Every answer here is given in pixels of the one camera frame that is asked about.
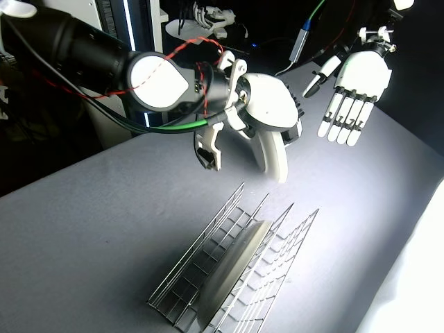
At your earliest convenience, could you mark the white skeletal spare hand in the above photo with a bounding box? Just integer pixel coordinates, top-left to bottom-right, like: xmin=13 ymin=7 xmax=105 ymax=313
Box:
xmin=189 ymin=1 xmax=249 ymax=39

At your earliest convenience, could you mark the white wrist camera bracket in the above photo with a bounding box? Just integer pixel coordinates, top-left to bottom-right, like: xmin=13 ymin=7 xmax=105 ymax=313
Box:
xmin=193 ymin=121 xmax=225 ymax=173

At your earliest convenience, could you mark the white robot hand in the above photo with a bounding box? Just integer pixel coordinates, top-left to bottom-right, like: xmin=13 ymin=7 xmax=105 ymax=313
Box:
xmin=302 ymin=50 xmax=394 ymax=147
xmin=237 ymin=71 xmax=307 ymax=184

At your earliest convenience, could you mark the white dark-rimmed ginkgo plate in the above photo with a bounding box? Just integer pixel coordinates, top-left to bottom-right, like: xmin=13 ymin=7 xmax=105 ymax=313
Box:
xmin=197 ymin=220 xmax=275 ymax=329

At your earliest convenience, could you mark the grey table cloth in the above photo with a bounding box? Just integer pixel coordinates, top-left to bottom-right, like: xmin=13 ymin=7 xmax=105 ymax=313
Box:
xmin=0 ymin=64 xmax=444 ymax=333

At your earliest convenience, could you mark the green cable with grey adapter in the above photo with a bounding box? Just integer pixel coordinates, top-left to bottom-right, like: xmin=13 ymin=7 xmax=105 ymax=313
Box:
xmin=275 ymin=0 xmax=327 ymax=76

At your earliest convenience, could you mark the silver wire dish rack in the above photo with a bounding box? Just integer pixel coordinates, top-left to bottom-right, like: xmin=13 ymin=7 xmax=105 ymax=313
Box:
xmin=147 ymin=182 xmax=320 ymax=333

